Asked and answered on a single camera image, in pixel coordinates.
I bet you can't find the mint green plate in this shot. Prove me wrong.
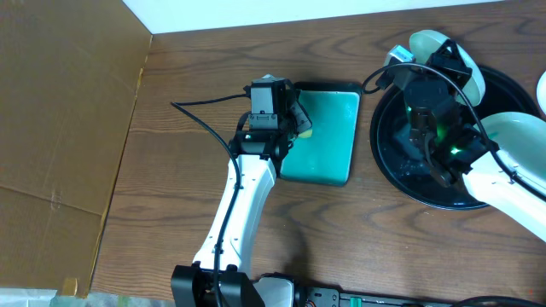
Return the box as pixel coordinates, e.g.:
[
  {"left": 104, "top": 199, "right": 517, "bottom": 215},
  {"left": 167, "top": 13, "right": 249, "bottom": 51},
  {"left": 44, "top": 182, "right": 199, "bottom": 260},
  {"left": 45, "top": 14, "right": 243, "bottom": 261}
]
[
  {"left": 408, "top": 29, "right": 486, "bottom": 107},
  {"left": 481, "top": 112, "right": 545, "bottom": 194}
]

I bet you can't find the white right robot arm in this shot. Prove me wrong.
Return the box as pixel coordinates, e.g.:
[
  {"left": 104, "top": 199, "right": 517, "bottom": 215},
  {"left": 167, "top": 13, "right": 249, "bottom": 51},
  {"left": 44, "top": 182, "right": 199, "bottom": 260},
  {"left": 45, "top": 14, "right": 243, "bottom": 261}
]
[{"left": 392, "top": 30, "right": 545, "bottom": 239}]

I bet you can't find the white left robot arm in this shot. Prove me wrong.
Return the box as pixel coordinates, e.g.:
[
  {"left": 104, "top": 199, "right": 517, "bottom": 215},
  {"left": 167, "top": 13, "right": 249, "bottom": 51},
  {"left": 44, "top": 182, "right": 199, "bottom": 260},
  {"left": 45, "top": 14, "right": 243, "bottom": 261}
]
[{"left": 171, "top": 75, "right": 312, "bottom": 307}]

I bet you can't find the round black tray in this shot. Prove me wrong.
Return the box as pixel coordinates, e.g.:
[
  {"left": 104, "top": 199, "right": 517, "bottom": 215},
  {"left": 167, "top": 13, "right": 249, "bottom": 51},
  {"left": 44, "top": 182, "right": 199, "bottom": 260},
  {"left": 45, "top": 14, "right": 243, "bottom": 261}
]
[{"left": 370, "top": 65, "right": 540, "bottom": 211}]

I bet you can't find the brown cardboard panel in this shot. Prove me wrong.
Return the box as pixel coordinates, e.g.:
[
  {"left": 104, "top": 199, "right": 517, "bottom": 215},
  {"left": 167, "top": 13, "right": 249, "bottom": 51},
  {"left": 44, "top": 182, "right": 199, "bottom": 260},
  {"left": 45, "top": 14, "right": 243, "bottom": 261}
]
[{"left": 1, "top": 0, "right": 152, "bottom": 296}]

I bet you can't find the black right camera cable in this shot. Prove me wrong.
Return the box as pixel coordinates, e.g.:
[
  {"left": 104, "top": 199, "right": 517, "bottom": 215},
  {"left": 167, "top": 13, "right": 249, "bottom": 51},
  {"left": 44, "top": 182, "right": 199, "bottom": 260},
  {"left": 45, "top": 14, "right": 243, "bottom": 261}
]
[{"left": 361, "top": 62, "right": 546, "bottom": 197}]

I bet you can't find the black camera cable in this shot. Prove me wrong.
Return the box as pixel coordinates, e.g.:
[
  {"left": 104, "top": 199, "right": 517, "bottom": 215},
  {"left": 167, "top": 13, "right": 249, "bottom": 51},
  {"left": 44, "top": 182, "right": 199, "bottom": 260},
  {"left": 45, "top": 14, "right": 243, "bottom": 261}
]
[
  {"left": 170, "top": 93, "right": 253, "bottom": 307},
  {"left": 361, "top": 62, "right": 546, "bottom": 197}
]

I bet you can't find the white plate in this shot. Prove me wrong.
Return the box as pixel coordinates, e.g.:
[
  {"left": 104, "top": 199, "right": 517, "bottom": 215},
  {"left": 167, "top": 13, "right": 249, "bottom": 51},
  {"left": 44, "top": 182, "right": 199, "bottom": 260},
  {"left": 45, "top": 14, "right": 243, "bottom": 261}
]
[{"left": 536, "top": 72, "right": 546, "bottom": 113}]

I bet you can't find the black rectangular water tray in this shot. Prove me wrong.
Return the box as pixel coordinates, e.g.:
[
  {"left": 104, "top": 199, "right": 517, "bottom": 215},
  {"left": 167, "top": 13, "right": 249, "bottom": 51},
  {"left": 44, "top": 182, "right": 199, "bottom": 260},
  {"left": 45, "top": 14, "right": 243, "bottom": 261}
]
[{"left": 280, "top": 82, "right": 361, "bottom": 186}]

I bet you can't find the green yellow sponge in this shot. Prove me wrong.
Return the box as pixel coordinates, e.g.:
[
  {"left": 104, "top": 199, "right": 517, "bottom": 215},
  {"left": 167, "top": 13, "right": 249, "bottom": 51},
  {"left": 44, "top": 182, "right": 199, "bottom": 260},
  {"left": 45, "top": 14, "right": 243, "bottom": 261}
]
[{"left": 298, "top": 128, "right": 313, "bottom": 139}]

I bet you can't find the black left camera cable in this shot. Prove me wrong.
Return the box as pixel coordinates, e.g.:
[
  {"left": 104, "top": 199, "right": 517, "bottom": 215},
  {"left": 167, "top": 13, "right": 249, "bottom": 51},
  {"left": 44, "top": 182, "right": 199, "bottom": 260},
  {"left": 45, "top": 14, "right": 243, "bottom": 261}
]
[{"left": 170, "top": 93, "right": 253, "bottom": 307}]

